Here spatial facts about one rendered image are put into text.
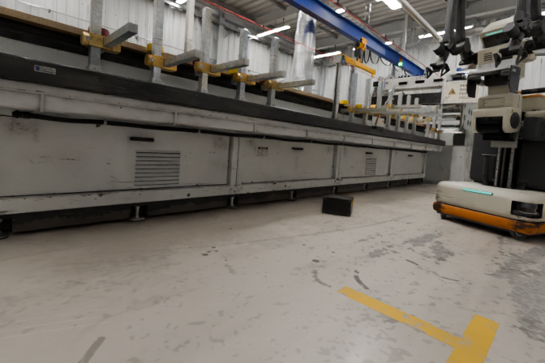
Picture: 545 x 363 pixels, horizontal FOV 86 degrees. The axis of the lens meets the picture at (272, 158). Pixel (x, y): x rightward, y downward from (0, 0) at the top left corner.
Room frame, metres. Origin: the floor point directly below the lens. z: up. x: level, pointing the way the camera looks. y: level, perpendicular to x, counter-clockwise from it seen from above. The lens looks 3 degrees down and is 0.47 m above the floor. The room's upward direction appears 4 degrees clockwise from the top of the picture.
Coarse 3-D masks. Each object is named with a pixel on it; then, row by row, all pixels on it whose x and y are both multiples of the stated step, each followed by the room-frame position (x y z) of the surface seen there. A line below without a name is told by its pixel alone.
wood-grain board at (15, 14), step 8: (0, 8) 1.11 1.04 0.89; (8, 8) 1.13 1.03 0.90; (0, 16) 1.14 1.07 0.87; (8, 16) 1.14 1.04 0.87; (16, 16) 1.14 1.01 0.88; (24, 16) 1.16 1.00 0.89; (32, 16) 1.18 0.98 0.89; (32, 24) 1.21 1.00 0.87; (40, 24) 1.20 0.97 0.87; (48, 24) 1.21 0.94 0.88; (56, 24) 1.23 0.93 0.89; (64, 24) 1.25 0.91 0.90; (64, 32) 1.28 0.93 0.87; (72, 32) 1.27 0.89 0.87; (80, 32) 1.29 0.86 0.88; (128, 48) 1.44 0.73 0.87; (136, 48) 1.46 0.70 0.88; (144, 48) 1.48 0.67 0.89; (168, 56) 1.57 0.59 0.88; (184, 64) 1.68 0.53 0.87; (192, 64) 1.67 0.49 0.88; (224, 72) 1.83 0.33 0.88; (288, 88) 2.24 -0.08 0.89; (312, 96) 2.45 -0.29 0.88; (320, 96) 2.53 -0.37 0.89; (400, 120) 3.74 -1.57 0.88
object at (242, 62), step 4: (236, 60) 1.40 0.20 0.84; (240, 60) 1.38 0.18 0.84; (244, 60) 1.36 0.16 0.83; (248, 60) 1.37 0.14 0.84; (220, 64) 1.49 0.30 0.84; (224, 64) 1.47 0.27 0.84; (228, 64) 1.44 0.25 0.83; (232, 64) 1.42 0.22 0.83; (236, 64) 1.40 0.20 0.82; (240, 64) 1.38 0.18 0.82; (244, 64) 1.36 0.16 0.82; (248, 64) 1.37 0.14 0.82; (212, 68) 1.54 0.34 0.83; (216, 68) 1.52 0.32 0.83; (220, 68) 1.49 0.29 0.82; (224, 68) 1.47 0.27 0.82; (228, 68) 1.45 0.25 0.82; (232, 68) 1.45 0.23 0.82; (236, 68) 1.44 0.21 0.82; (196, 72) 1.65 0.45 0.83; (216, 72) 1.56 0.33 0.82
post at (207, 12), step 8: (208, 8) 1.54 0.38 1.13; (208, 16) 1.54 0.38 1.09; (208, 24) 1.54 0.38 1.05; (208, 32) 1.54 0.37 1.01; (208, 40) 1.55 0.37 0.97; (200, 48) 1.55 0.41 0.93; (208, 48) 1.55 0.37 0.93; (208, 56) 1.55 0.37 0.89; (200, 72) 1.54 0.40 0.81; (200, 80) 1.54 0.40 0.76
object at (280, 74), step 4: (268, 72) 1.61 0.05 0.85; (272, 72) 1.58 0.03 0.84; (276, 72) 1.57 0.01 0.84; (280, 72) 1.54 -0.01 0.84; (284, 72) 1.54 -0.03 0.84; (248, 76) 1.72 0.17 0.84; (252, 76) 1.70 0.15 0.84; (256, 76) 1.67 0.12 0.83; (260, 76) 1.65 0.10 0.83; (264, 76) 1.63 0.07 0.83; (268, 76) 1.60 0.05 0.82; (272, 76) 1.58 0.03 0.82; (276, 76) 1.56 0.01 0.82; (280, 76) 1.55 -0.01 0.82; (284, 76) 1.55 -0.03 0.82; (232, 80) 1.83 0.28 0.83; (248, 80) 1.72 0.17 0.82; (252, 80) 1.70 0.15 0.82; (256, 80) 1.69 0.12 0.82; (260, 80) 1.69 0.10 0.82
